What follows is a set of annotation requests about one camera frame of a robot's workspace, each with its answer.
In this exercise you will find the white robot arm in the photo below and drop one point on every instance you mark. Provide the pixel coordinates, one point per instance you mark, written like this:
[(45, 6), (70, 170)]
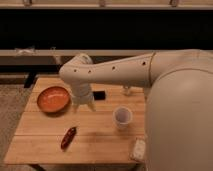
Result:
[(179, 105)]

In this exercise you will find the white plastic cup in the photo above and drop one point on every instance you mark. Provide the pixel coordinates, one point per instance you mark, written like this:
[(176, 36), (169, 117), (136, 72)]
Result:
[(122, 117)]

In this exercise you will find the clear plastic bottle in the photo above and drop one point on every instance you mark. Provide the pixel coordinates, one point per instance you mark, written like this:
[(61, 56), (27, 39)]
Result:
[(127, 90)]

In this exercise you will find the red chili pepper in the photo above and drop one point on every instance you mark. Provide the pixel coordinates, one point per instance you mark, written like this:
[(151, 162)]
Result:
[(68, 137)]

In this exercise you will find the orange bowl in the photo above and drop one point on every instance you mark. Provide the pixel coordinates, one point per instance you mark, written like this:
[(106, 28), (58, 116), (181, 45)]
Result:
[(53, 99)]

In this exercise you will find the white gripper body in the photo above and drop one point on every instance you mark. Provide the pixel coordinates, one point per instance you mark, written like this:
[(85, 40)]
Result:
[(81, 93)]

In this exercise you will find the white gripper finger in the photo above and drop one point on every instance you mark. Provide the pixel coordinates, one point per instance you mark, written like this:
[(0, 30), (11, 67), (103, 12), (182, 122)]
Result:
[(75, 108), (91, 106)]

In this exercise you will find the small black box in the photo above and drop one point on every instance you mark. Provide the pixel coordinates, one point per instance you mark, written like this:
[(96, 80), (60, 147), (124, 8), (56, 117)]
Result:
[(99, 95)]

